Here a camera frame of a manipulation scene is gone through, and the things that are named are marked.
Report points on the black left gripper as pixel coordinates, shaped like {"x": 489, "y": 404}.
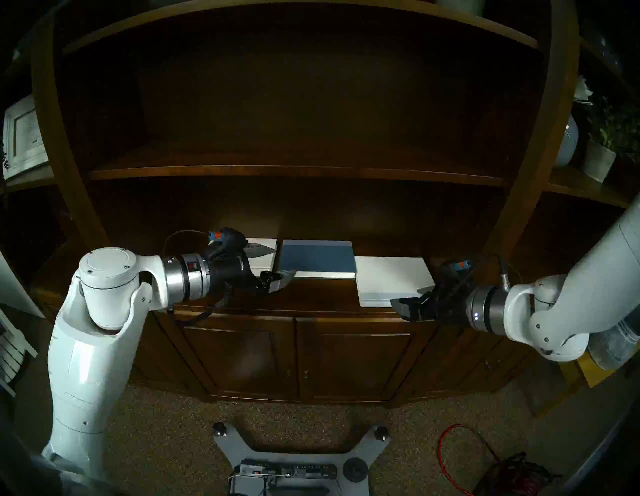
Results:
{"x": 235, "y": 272}

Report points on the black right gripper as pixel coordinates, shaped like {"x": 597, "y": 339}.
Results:
{"x": 450, "y": 302}

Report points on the large white book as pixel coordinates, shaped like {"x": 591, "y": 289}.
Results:
{"x": 390, "y": 280}

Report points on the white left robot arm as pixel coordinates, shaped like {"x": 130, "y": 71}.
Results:
{"x": 90, "y": 350}

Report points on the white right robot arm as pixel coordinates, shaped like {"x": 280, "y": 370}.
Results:
{"x": 575, "y": 305}

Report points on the white book with barcode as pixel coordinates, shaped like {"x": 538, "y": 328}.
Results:
{"x": 267, "y": 260}

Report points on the blue cover book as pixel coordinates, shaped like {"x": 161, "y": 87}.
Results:
{"x": 317, "y": 257}

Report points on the dark wooden bookshelf cabinet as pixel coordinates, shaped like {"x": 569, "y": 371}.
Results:
{"x": 280, "y": 170}

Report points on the black base knob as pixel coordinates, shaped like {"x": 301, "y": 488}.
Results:
{"x": 219, "y": 428}
{"x": 382, "y": 432}

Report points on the light wooden side table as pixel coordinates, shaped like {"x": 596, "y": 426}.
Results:
{"x": 575, "y": 372}

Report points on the black round base disc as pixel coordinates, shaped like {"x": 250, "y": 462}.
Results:
{"x": 355, "y": 470}

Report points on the translucent ribbed plastic jar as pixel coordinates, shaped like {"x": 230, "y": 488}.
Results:
{"x": 615, "y": 347}

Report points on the white vase with white flower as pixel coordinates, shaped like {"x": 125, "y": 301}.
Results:
{"x": 567, "y": 145}

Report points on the green plant in white pot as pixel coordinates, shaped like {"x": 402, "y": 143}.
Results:
{"x": 597, "y": 160}

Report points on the white slatted chair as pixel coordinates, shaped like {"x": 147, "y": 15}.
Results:
{"x": 12, "y": 355}

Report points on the white framed certificate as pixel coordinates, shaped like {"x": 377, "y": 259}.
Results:
{"x": 25, "y": 137}

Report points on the dark hanging bead plant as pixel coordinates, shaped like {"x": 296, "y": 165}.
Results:
{"x": 4, "y": 157}

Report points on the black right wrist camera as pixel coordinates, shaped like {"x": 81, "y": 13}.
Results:
{"x": 456, "y": 272}

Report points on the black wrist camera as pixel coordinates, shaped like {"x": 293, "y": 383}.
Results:
{"x": 456, "y": 272}
{"x": 227, "y": 240}

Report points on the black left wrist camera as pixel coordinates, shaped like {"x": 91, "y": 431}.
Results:
{"x": 227, "y": 240}

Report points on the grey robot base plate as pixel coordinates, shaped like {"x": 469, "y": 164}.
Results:
{"x": 295, "y": 450}

